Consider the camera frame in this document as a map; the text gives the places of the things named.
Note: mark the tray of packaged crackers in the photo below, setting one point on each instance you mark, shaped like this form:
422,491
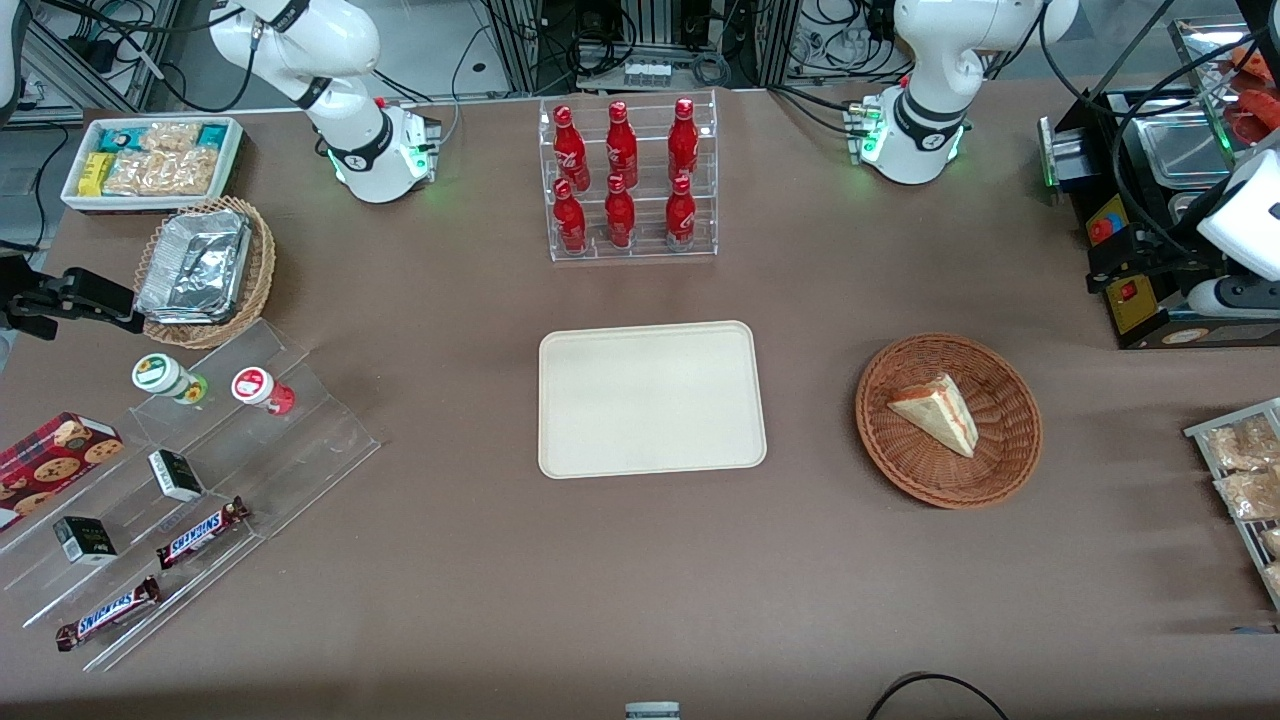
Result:
1250,540

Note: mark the red sausage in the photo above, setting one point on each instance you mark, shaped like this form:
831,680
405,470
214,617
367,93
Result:
1255,115

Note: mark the small grey device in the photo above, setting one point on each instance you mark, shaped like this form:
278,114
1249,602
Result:
652,711

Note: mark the red soda bottle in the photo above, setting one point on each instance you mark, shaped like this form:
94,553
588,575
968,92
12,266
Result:
683,142
570,220
569,150
680,216
619,218
621,148

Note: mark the triangular sandwich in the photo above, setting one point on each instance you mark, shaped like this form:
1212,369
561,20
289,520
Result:
940,412

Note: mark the green lid white cup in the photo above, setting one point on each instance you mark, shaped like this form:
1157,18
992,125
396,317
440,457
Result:
158,373

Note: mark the yellow snack packet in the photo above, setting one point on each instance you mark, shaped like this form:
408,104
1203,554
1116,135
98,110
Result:
95,175

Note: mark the large clear cracker bag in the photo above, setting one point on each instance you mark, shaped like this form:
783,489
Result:
165,172

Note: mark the red plaid cookie box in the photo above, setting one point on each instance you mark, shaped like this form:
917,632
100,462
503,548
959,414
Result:
50,460

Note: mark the clear acrylic bottle rack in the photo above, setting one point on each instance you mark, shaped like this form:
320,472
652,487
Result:
650,250

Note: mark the large steel pan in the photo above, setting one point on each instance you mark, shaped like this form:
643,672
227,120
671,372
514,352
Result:
1185,208

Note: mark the small black carton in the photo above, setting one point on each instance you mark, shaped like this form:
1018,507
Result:
176,476
85,540

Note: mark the white power strip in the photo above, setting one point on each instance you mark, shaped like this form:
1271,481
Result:
647,72

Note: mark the small clear cracker bag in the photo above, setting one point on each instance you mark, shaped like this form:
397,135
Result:
170,136

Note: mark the red lid white cup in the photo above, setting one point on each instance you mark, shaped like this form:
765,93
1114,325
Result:
252,385

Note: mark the aluminium foil tray stack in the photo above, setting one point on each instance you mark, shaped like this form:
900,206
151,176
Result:
195,265

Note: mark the Snickers chocolate bar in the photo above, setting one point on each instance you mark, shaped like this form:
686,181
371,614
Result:
105,614
200,534

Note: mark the oval wicker basket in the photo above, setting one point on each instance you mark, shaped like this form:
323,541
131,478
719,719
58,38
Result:
262,270

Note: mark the clear acrylic stepped display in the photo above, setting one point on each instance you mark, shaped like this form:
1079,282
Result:
300,450

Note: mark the silver box with green light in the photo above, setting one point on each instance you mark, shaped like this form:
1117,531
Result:
1065,155

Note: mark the black food warmer machine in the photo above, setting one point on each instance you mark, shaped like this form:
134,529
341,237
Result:
1150,320

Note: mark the round brown wicker basket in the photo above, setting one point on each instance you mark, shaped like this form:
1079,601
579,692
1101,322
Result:
905,470

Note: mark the white rectangular snack bin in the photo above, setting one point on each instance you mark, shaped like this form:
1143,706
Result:
232,160

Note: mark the cream plastic tray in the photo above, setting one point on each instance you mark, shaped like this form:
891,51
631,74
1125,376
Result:
650,400

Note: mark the small steel pan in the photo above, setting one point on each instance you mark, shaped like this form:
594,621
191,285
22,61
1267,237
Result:
1185,150

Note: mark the orange sausage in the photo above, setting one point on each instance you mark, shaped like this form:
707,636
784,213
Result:
1255,60

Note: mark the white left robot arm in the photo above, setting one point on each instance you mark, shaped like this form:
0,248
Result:
925,90

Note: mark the teal snack packet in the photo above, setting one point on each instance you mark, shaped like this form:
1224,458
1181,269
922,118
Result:
212,135
120,138

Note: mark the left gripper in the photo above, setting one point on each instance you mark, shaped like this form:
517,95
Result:
1188,259

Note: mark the clear bag of crackers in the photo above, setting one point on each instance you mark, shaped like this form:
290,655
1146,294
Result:
1240,445
1250,495

